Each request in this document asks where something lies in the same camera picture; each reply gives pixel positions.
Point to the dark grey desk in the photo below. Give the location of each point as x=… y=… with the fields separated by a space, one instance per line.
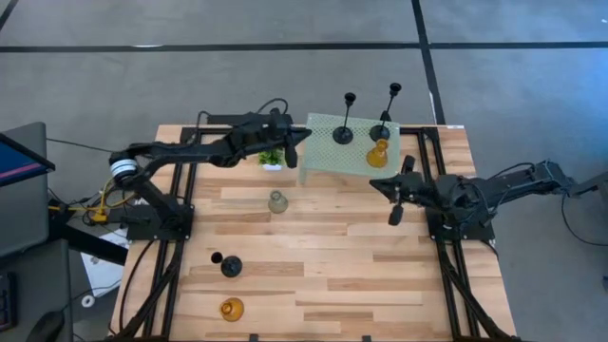
x=38 y=285

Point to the medium black candlestick holder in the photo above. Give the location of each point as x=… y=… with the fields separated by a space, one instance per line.
x=343 y=135

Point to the pale green perforated shelf table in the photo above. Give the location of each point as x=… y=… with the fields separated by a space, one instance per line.
x=332 y=159

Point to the white paper sheet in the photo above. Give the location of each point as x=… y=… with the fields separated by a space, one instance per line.
x=102 y=275

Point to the black stand beam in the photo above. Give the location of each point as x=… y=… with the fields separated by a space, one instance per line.
x=90 y=244

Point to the computer monitor blue screen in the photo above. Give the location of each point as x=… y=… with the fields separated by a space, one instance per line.
x=19 y=164

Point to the short black candlestick holder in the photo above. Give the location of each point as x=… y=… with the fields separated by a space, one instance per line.
x=231 y=267

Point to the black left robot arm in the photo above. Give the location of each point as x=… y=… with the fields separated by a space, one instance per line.
x=190 y=151

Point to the black computer mouse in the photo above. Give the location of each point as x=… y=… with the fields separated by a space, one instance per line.
x=47 y=328

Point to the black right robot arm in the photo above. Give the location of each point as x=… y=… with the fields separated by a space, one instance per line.
x=513 y=183

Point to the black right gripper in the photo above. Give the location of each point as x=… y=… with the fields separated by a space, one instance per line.
x=411 y=190

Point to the black keyboard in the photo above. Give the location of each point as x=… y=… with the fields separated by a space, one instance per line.
x=7 y=304

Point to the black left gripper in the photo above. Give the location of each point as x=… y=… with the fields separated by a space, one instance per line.
x=268 y=135

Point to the white tape roll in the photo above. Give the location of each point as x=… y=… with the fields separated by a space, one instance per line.
x=88 y=296

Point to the amber ribbed glass candle holder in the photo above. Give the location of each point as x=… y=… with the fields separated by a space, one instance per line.
x=232 y=309
x=377 y=157

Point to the tall black candlestick holder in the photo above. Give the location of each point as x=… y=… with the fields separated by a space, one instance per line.
x=380 y=133

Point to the small green plant white pot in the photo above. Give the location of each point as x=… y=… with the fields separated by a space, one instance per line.
x=271 y=159

